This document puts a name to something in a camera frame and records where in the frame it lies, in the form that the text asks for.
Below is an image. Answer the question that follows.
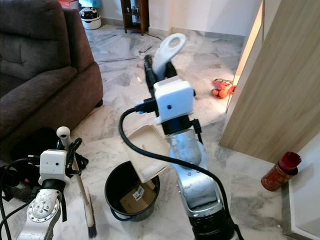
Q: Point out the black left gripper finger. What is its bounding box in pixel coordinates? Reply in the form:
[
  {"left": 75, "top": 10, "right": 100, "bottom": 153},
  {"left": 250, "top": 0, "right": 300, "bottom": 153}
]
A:
[{"left": 70, "top": 137, "right": 84, "bottom": 166}]

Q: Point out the cream handled broom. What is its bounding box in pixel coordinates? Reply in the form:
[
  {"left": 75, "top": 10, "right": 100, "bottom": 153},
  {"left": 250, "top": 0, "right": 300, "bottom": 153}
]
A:
[{"left": 56, "top": 126, "right": 99, "bottom": 239}]

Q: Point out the cream plastic dustpan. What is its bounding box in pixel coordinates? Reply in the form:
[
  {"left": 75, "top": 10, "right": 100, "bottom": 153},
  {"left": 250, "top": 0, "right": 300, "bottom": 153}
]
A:
[{"left": 128, "top": 32, "right": 188, "bottom": 184}]

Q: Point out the black round bin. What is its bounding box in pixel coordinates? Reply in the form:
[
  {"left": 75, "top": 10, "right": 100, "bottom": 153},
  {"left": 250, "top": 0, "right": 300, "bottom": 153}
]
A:
[{"left": 104, "top": 160, "right": 161, "bottom": 222}]

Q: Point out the red bag of oranges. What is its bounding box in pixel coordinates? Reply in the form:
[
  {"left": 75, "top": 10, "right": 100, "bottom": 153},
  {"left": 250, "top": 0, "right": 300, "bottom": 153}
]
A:
[{"left": 211, "top": 77, "right": 237, "bottom": 100}]

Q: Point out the dark wooden shelf cabinet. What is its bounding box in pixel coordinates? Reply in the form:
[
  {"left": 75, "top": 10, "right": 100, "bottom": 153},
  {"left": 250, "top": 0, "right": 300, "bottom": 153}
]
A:
[{"left": 120, "top": 0, "right": 150, "bottom": 36}]

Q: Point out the brown cardboard box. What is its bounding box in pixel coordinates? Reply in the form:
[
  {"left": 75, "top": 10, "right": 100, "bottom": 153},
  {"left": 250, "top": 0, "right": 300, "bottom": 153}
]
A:
[{"left": 120, "top": 181, "right": 157, "bottom": 215}]

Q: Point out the white round appliance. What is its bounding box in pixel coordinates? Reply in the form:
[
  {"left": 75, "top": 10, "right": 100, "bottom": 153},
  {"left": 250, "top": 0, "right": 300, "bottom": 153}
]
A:
[{"left": 80, "top": 6, "right": 102, "bottom": 30}]

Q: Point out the brown grey fabric sofa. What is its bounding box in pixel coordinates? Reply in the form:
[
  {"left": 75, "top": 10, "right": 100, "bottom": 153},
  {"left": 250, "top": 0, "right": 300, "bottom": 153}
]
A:
[{"left": 0, "top": 0, "right": 105, "bottom": 155}]

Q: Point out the teal box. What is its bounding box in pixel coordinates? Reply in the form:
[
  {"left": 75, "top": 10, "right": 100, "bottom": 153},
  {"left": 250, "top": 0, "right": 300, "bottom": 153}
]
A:
[{"left": 81, "top": 0, "right": 102, "bottom": 8}]

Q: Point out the red white carton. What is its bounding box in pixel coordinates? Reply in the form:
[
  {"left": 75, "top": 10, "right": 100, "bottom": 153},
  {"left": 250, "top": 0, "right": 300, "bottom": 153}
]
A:
[{"left": 61, "top": 0, "right": 82, "bottom": 10}]

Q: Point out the light wood cabinet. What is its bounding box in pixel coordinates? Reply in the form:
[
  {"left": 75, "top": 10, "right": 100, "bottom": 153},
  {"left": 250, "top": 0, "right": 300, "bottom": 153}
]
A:
[{"left": 219, "top": 0, "right": 320, "bottom": 164}]

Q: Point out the red lidded brown jar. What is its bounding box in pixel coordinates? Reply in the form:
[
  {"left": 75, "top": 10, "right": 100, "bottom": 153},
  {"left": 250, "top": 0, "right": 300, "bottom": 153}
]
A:
[{"left": 261, "top": 151, "right": 303, "bottom": 193}]

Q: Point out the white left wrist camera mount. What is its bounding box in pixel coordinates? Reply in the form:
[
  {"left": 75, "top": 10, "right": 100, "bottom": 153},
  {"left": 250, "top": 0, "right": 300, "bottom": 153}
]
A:
[{"left": 38, "top": 149, "right": 71, "bottom": 187}]

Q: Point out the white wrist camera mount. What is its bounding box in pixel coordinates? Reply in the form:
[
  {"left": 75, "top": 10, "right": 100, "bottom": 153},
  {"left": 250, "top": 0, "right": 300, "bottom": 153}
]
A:
[
  {"left": 152, "top": 76, "right": 197, "bottom": 126},
  {"left": 38, "top": 149, "right": 71, "bottom": 187}
]

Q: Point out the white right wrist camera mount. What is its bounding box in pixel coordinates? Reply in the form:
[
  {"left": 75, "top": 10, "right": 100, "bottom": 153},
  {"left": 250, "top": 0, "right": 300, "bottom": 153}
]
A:
[{"left": 152, "top": 76, "right": 197, "bottom": 126}]

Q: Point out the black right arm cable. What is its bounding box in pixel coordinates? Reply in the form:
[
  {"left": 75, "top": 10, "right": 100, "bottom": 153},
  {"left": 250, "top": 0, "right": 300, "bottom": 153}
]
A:
[{"left": 118, "top": 97, "right": 243, "bottom": 240}]

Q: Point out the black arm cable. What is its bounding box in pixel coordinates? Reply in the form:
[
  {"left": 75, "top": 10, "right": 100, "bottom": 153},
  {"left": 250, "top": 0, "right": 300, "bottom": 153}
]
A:
[
  {"left": 0, "top": 156, "right": 42, "bottom": 240},
  {"left": 118, "top": 97, "right": 243, "bottom": 240}
]

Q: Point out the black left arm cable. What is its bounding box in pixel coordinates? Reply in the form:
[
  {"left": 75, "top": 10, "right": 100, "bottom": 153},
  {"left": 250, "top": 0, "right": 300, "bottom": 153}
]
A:
[{"left": 0, "top": 156, "right": 42, "bottom": 240}]

